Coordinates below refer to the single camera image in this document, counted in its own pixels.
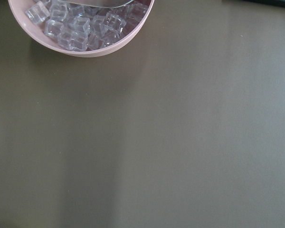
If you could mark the clear ice cube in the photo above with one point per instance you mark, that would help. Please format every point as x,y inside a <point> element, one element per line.
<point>115,22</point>
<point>81,24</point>
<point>53,28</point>
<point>72,41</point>
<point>38,13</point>

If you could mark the metal scoop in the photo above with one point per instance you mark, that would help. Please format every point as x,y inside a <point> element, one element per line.
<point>100,3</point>

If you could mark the pink bowl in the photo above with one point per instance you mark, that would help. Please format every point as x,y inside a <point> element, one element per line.
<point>18,8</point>

